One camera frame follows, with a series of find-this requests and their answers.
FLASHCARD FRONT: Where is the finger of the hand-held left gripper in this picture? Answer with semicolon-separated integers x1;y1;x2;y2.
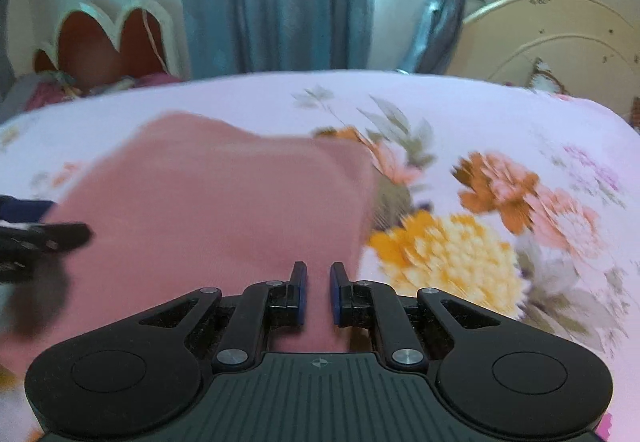
0;222;94;283
0;194;56;225

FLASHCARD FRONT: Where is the floral bedsheet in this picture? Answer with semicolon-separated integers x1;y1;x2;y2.
0;69;640;442

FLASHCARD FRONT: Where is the floral pillow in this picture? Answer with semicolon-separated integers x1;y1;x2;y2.
530;58;572;95

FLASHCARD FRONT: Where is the cream curved headboard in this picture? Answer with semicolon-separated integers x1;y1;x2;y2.
445;0;640;113

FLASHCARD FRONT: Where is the white hanging cord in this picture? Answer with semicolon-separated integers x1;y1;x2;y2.
141;9;169;73

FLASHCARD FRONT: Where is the narrow blue-grey curtain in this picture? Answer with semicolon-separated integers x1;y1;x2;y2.
0;0;17;87

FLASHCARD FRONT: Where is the pink crumpled cloth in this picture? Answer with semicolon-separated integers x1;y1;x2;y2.
25;79;72;111

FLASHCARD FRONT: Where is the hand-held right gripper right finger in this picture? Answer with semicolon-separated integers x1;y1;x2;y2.
330;262;503;371

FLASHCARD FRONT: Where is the pile of clothes and pillow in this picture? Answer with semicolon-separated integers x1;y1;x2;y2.
0;74;51;123

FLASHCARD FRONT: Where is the pink knit sweater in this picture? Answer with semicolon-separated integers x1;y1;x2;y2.
0;110;379;375

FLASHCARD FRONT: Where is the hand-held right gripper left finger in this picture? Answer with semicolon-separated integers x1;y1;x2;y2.
137;262;307;371

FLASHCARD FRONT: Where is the colourful patterned cloth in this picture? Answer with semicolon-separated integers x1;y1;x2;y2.
50;69;84;98

